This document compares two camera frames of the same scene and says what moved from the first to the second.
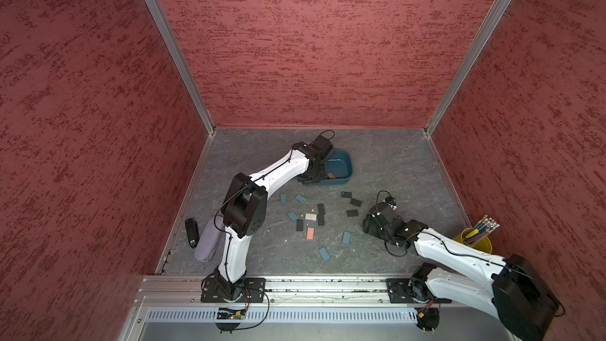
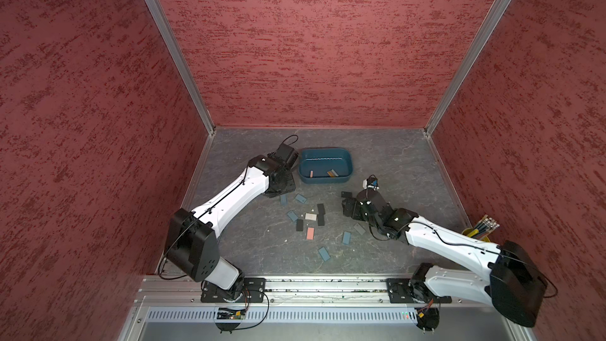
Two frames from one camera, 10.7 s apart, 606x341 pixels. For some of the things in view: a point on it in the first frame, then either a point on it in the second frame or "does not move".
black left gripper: (321, 176) → (290, 187)
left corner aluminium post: (173, 39) does not move
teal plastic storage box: (338, 168) does not move
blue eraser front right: (346, 238) does not move
